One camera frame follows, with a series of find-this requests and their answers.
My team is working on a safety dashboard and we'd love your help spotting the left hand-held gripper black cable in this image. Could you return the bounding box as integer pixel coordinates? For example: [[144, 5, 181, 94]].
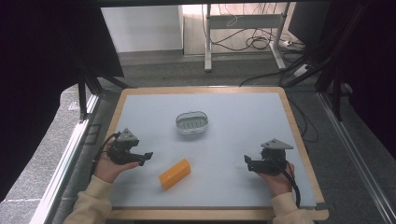
[[89, 132, 121, 185]]

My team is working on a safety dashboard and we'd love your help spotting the person's right hand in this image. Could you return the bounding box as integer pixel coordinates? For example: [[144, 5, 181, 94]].
[[256, 161, 296, 198]]

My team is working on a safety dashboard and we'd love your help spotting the orange soap bar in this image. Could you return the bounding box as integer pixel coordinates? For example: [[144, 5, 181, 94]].
[[158, 158, 192, 191]]

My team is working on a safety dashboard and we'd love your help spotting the grey floor socket plate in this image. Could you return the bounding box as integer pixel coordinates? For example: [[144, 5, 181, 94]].
[[84, 123, 103, 146]]

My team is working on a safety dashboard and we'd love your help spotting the hand-held gripper black cable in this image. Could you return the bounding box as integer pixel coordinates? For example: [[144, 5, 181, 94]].
[[266, 155, 303, 209], [89, 132, 121, 185]]

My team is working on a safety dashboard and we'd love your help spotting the aluminium rail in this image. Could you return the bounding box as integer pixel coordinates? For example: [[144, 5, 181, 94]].
[[317, 91, 396, 224], [29, 92, 101, 224]]

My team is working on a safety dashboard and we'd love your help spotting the tangle of black floor cables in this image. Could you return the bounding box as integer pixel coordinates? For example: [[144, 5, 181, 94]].
[[210, 3, 307, 53]]

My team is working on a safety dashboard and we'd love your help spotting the light grey table mat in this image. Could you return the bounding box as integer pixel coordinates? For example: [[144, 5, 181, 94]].
[[109, 91, 318, 209]]

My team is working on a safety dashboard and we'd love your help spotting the right hand-held gripper black cable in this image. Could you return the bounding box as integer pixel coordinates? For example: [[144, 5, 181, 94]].
[[266, 155, 303, 209]]

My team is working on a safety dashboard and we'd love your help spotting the dark curtain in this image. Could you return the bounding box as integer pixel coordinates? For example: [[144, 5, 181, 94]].
[[0, 0, 125, 203], [311, 0, 396, 161]]

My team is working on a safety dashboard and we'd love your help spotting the white metal desk frame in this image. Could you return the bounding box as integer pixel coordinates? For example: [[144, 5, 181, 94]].
[[203, 3, 292, 73]]

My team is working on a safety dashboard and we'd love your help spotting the thin black floor cable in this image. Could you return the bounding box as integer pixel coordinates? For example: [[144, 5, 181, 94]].
[[238, 69, 319, 145]]

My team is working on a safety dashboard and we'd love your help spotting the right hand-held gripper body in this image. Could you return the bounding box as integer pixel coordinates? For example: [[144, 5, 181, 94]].
[[253, 138, 294, 176]]

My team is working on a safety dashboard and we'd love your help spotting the person's left hand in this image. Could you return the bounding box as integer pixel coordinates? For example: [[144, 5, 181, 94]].
[[93, 139, 140, 184]]

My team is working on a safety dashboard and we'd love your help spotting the white cabinet panel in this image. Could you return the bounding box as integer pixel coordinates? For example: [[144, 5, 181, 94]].
[[100, 5, 185, 53]]

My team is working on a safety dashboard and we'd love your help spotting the white power strip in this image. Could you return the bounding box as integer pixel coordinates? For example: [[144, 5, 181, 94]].
[[291, 63, 313, 78]]

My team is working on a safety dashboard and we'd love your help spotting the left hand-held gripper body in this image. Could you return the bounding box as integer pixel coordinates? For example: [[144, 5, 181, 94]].
[[106, 128, 141, 166]]

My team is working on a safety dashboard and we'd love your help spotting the black metal stand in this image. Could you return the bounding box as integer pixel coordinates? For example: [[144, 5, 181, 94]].
[[77, 73, 129, 123], [281, 0, 372, 122]]

